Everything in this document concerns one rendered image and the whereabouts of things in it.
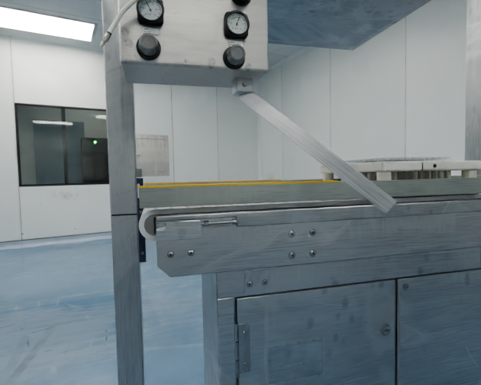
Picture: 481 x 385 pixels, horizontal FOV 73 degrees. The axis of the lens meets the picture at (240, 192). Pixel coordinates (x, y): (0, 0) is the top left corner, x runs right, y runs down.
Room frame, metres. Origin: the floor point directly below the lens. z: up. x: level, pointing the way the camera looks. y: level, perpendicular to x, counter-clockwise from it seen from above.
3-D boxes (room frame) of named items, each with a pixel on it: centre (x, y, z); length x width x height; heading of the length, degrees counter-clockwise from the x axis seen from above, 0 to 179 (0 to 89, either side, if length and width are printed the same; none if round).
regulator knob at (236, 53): (0.49, 0.00, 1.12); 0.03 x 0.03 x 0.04; 15
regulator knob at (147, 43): (0.46, 0.12, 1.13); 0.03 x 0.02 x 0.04; 105
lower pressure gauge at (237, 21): (0.50, 0.00, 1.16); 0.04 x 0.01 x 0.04; 105
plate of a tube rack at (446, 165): (0.78, -0.36, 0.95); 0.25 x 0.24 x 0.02; 15
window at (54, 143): (4.91, 2.49, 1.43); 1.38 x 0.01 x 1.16; 119
